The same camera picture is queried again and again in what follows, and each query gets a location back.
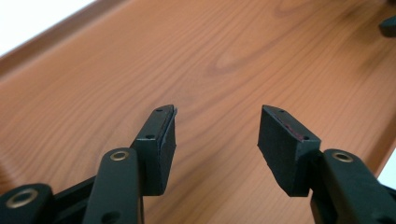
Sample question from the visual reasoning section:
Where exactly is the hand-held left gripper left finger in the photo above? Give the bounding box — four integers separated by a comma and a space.
130, 104, 178, 197

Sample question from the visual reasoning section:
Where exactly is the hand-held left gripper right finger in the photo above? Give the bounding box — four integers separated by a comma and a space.
257, 104, 322, 198

